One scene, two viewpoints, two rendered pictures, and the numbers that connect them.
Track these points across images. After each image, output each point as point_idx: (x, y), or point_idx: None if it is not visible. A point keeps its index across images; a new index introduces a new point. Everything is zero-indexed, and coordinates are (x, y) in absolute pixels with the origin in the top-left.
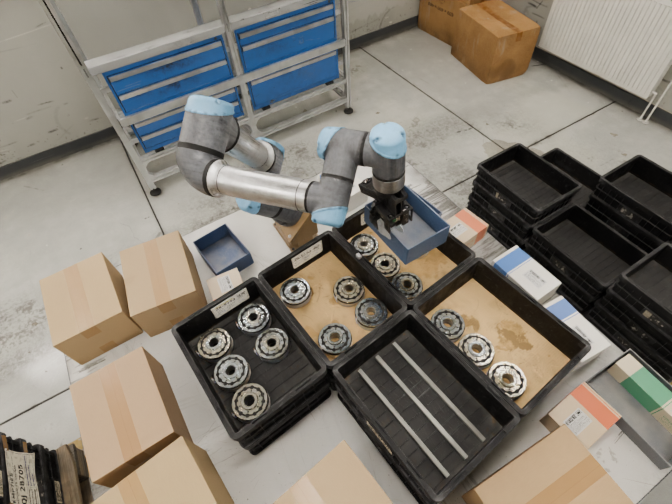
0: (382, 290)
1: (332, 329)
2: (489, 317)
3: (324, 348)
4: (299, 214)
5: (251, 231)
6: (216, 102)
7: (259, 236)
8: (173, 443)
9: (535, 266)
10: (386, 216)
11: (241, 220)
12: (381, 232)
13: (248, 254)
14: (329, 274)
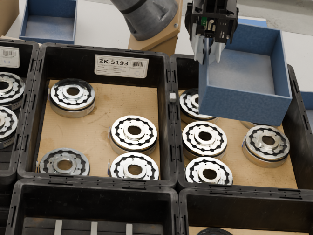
0: (166, 152)
1: (71, 156)
2: None
3: (41, 167)
4: (157, 29)
5: (101, 31)
6: None
7: (105, 40)
8: None
9: None
10: (193, 8)
11: (101, 14)
12: (194, 50)
13: (70, 42)
14: (131, 108)
